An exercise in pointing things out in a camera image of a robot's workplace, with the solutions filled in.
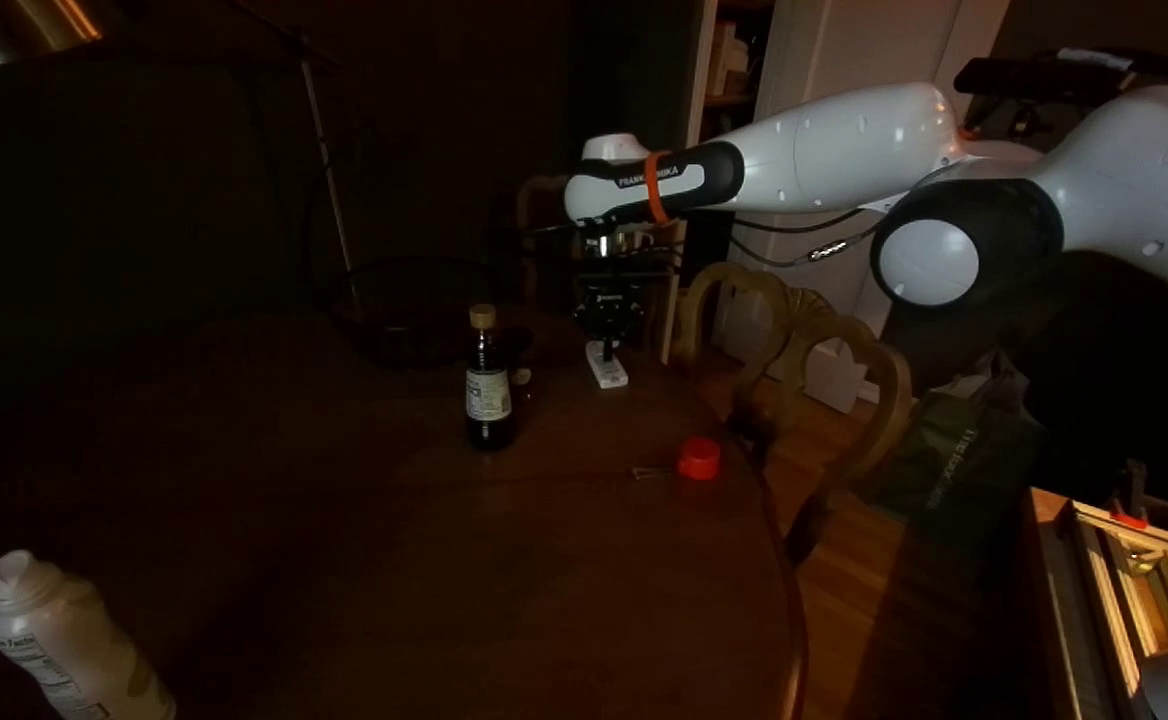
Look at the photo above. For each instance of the thin metal pole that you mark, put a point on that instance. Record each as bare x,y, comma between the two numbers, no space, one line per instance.
330,185

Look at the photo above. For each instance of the small red cap bottle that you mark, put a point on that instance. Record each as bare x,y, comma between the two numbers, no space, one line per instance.
699,462

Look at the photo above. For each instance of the white remote control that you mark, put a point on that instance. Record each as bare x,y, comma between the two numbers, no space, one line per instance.
606,371

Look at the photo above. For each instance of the small dark jar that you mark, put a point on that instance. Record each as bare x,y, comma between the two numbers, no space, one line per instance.
520,376

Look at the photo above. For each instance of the wooden dining chair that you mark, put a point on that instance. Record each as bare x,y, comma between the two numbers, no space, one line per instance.
824,362

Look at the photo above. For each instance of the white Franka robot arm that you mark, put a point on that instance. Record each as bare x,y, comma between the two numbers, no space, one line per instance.
848,152

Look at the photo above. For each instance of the white plastic bottle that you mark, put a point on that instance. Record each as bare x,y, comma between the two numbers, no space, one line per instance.
65,647

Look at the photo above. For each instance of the dark glass bottle with cork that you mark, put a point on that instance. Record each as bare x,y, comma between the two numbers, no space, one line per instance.
488,394

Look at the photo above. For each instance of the aluminium profile robot stand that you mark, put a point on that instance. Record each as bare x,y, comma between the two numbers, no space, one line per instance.
1117,602

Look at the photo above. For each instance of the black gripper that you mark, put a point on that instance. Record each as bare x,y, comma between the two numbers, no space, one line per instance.
619,273

